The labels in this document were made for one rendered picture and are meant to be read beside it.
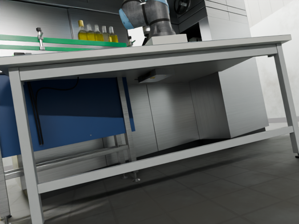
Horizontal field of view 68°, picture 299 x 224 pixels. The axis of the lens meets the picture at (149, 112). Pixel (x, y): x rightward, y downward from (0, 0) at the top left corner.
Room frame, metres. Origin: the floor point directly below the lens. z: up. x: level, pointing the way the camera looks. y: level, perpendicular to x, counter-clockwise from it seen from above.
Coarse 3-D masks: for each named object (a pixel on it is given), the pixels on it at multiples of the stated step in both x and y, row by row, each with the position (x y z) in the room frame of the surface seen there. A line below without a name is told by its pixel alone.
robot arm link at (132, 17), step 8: (128, 0) 1.17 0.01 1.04; (136, 0) 1.17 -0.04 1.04; (128, 8) 1.17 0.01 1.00; (136, 8) 1.16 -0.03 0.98; (120, 16) 1.18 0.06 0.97; (128, 16) 1.17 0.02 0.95; (136, 16) 1.16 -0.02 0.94; (128, 24) 1.19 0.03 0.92; (136, 24) 1.19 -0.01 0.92; (144, 24) 1.20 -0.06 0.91
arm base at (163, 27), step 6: (162, 18) 1.14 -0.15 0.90; (150, 24) 1.17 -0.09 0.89; (156, 24) 1.14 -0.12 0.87; (162, 24) 1.14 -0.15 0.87; (168, 24) 1.15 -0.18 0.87; (150, 30) 1.17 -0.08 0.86; (156, 30) 1.15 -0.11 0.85; (162, 30) 1.13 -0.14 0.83; (168, 30) 1.14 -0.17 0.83; (150, 36) 1.16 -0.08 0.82
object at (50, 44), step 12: (0, 36) 1.13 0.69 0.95; (12, 36) 1.16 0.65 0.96; (24, 36) 1.19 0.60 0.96; (0, 48) 1.13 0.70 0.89; (12, 48) 1.16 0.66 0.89; (24, 48) 1.19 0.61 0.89; (36, 48) 1.22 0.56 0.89; (48, 48) 1.26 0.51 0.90; (60, 48) 1.30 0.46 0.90; (72, 48) 1.34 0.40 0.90; (84, 48) 1.39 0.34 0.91; (96, 48) 1.44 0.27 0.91
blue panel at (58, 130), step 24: (0, 96) 1.11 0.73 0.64; (48, 96) 1.24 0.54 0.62; (72, 96) 1.31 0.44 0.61; (96, 96) 1.40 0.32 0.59; (0, 120) 1.10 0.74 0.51; (48, 120) 1.23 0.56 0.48; (72, 120) 1.30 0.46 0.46; (96, 120) 1.39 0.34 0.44; (120, 120) 1.48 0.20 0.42; (0, 144) 1.09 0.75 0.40; (48, 144) 1.22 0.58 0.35
